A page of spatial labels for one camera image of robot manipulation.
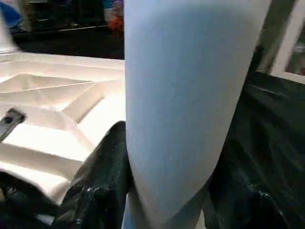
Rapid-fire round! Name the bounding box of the white glass-door cabinet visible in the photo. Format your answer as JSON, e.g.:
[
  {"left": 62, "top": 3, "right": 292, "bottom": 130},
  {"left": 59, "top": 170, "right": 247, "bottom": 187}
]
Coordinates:
[{"left": 269, "top": 0, "right": 305, "bottom": 85}]

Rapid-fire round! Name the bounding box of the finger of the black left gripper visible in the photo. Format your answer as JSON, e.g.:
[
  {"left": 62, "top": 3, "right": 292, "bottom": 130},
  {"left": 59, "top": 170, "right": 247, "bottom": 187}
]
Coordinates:
[{"left": 0, "top": 172, "right": 61, "bottom": 225}]

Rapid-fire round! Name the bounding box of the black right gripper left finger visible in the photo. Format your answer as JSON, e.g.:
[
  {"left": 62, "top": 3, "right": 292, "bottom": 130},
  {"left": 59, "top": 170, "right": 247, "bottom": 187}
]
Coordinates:
[{"left": 50, "top": 121, "right": 134, "bottom": 229}]

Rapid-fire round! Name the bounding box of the white plastic table top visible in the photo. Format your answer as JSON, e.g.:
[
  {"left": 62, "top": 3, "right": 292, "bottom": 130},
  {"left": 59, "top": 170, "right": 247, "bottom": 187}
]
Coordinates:
[{"left": 0, "top": 52, "right": 128, "bottom": 206}]

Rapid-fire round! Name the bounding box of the black work mat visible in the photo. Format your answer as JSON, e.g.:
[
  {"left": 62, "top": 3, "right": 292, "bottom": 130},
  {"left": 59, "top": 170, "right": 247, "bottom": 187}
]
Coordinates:
[{"left": 0, "top": 26, "right": 305, "bottom": 229}]

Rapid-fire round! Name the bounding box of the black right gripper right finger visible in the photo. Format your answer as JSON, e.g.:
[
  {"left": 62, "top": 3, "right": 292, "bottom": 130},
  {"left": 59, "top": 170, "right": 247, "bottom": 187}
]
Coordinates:
[{"left": 205, "top": 138, "right": 292, "bottom": 229}]

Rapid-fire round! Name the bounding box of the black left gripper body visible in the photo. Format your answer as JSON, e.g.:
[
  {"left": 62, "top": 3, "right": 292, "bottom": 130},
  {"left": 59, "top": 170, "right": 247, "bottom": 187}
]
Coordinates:
[{"left": 0, "top": 109, "right": 27, "bottom": 144}]

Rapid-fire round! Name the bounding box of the blue plastic bag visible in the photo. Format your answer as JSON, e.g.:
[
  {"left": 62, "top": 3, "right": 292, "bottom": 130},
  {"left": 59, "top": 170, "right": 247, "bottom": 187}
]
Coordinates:
[{"left": 0, "top": 2, "right": 24, "bottom": 29}]

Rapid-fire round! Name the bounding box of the white plastic table leg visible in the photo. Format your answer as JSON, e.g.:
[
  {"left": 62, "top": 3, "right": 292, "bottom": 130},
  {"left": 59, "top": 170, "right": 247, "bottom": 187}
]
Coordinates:
[
  {"left": 123, "top": 0, "right": 272, "bottom": 229},
  {"left": 0, "top": 7, "right": 20, "bottom": 54}
]

